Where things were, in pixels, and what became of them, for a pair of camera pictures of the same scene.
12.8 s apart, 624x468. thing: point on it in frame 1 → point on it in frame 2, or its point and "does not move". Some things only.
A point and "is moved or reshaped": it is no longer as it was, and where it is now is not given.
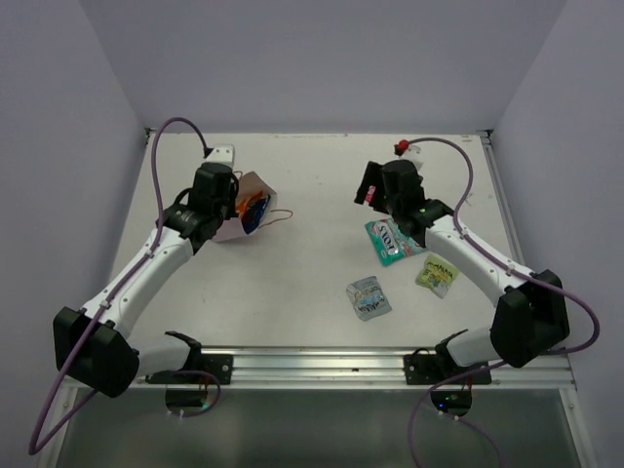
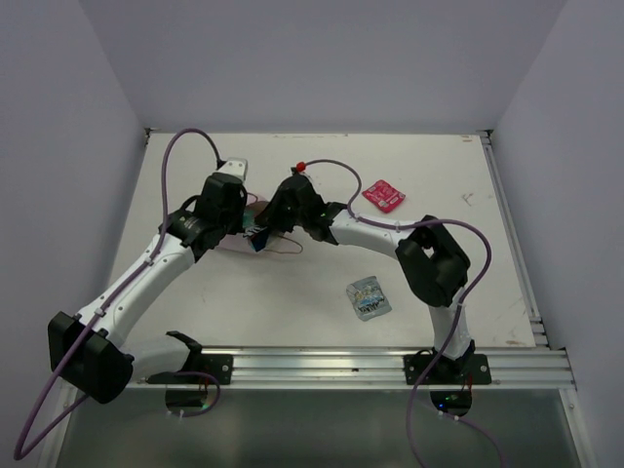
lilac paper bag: x=255 y=201 is moved or reshaped
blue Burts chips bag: x=253 y=217 → x=259 y=240
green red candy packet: x=390 y=243 is moved or reshaped
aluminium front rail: x=365 y=369 does not move
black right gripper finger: x=370 y=178 → x=270 y=217
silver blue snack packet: x=368 y=298 does not move
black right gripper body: x=394 y=210 → x=291 y=217
